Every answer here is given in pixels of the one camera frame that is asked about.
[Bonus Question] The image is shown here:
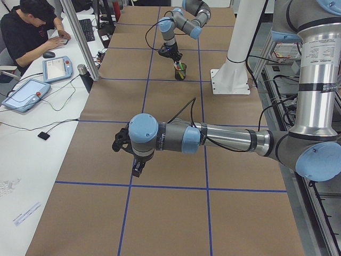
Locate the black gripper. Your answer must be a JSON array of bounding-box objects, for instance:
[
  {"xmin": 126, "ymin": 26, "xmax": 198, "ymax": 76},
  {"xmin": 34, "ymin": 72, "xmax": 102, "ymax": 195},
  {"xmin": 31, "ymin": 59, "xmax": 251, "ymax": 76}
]
[
  {"xmin": 164, "ymin": 43, "xmax": 183, "ymax": 62},
  {"xmin": 132, "ymin": 153, "xmax": 153, "ymax": 177}
]

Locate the green highlighter pen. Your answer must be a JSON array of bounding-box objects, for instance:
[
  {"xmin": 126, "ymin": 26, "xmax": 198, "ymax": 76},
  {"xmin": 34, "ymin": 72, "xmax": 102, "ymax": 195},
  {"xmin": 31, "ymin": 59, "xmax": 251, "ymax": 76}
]
[{"xmin": 178, "ymin": 61, "xmax": 184, "ymax": 70}]

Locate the black mesh pen cup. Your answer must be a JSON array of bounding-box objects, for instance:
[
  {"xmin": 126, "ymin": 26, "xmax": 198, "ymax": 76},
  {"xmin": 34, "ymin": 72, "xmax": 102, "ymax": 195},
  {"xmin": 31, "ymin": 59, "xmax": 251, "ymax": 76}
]
[{"xmin": 174, "ymin": 63, "xmax": 187, "ymax": 81}]

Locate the dark water bottle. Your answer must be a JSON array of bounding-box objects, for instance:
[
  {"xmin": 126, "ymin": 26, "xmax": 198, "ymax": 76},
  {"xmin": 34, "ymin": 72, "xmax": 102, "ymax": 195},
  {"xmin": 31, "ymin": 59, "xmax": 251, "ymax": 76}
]
[{"xmin": 77, "ymin": 64, "xmax": 93, "ymax": 93}]

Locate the black keyboard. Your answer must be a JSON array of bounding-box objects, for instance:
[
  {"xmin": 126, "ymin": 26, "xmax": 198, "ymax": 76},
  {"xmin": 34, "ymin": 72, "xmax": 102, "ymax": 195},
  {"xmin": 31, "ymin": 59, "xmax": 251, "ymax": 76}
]
[{"xmin": 78, "ymin": 19, "xmax": 95, "ymax": 42}]

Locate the small black pad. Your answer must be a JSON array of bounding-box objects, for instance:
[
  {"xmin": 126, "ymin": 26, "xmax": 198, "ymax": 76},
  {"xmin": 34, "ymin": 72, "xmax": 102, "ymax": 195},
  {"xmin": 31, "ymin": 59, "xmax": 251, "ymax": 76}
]
[{"xmin": 38, "ymin": 132, "xmax": 50, "ymax": 141}]

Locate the upper teach pendant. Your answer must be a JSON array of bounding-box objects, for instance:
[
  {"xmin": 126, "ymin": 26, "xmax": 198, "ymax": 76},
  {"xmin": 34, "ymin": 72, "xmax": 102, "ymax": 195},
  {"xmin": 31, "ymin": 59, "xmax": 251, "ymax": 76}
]
[{"xmin": 42, "ymin": 56, "xmax": 73, "ymax": 83}]

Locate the teach pendant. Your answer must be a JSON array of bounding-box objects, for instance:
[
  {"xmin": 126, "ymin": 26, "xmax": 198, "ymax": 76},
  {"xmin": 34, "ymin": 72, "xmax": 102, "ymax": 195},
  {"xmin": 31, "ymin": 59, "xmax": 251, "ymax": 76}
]
[
  {"xmin": 2, "ymin": 79, "xmax": 51, "ymax": 113},
  {"xmin": 42, "ymin": 56, "xmax": 73, "ymax": 83}
]

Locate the computer mouse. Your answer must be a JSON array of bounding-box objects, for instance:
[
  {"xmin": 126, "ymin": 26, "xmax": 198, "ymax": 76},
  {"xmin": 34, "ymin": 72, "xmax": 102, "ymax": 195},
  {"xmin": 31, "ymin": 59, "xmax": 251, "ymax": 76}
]
[{"xmin": 43, "ymin": 51, "xmax": 55, "ymax": 59}]

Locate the lower teach pendant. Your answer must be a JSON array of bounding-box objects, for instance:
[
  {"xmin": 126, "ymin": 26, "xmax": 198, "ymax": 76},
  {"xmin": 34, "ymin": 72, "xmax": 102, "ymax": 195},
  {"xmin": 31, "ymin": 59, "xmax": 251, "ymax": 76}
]
[{"xmin": 2, "ymin": 79, "xmax": 51, "ymax": 113}]

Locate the seated person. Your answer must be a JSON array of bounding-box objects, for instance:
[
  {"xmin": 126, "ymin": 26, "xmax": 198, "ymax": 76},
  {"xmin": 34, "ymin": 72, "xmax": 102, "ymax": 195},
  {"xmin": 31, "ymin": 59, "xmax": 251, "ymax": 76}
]
[{"xmin": 1, "ymin": 0, "xmax": 71, "ymax": 74}]

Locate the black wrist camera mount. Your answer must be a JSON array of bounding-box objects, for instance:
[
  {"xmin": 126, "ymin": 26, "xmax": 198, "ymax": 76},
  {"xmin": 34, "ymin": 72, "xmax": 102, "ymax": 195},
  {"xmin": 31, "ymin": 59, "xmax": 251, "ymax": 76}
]
[{"xmin": 158, "ymin": 45, "xmax": 170, "ymax": 58}]

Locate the white pedestal column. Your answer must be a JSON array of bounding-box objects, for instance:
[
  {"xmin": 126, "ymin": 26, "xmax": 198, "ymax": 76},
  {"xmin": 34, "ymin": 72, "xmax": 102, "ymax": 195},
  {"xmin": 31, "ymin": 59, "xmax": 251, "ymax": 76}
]
[{"xmin": 211, "ymin": 0, "xmax": 267, "ymax": 95}]

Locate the aluminium frame post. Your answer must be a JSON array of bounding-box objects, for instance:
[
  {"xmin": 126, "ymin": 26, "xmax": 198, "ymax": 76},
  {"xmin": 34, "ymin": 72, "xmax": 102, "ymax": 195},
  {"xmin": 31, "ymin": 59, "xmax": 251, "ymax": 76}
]
[{"xmin": 60, "ymin": 0, "xmax": 100, "ymax": 81}]

